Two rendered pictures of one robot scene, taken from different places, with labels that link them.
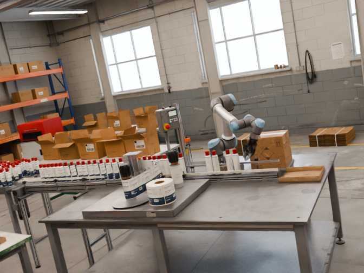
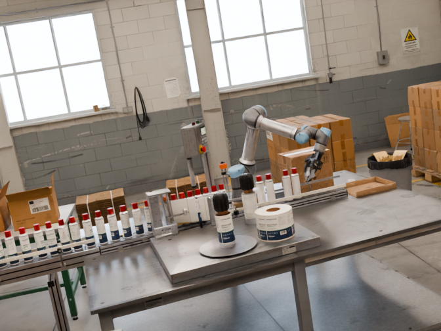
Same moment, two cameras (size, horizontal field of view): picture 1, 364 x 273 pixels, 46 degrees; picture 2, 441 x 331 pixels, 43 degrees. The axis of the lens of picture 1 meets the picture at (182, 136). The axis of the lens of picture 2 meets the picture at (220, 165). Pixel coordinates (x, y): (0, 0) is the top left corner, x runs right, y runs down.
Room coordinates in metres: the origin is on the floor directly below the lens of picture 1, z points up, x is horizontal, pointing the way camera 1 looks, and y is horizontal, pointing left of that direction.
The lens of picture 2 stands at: (1.03, 2.34, 1.86)
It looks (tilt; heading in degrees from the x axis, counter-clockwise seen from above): 11 degrees down; 318
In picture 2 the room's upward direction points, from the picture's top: 9 degrees counter-clockwise
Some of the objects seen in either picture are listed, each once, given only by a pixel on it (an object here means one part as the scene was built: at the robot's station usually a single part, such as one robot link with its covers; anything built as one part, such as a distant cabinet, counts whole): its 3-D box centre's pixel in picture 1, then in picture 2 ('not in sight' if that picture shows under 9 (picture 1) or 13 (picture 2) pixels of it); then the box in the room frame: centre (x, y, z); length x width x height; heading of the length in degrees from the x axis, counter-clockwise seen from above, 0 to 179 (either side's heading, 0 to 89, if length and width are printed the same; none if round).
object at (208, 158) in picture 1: (208, 162); (260, 190); (3.50, -0.18, 0.98); 0.05 x 0.05 x 0.20
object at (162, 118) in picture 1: (168, 119); (195, 140); (3.74, 0.09, 1.38); 0.17 x 0.10 x 0.19; 117
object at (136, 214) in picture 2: not in sight; (137, 219); (3.87, 0.54, 0.98); 0.05 x 0.05 x 0.20
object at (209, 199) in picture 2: not in sight; (212, 211); (3.51, 0.25, 0.97); 0.05 x 0.05 x 0.19
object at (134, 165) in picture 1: (135, 167); (161, 213); (3.73, 0.45, 1.01); 0.14 x 0.13 x 0.26; 62
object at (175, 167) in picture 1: (175, 168); (249, 198); (3.33, 0.10, 1.03); 0.09 x 0.09 x 0.30
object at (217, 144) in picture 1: (215, 147); (237, 175); (3.80, -0.28, 1.04); 0.13 x 0.12 x 0.14; 109
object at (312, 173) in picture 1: (301, 173); (366, 186); (3.15, -0.85, 0.85); 0.30 x 0.26 x 0.04; 62
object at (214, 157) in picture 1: (215, 162); (270, 189); (3.47, -0.23, 0.98); 0.05 x 0.05 x 0.20
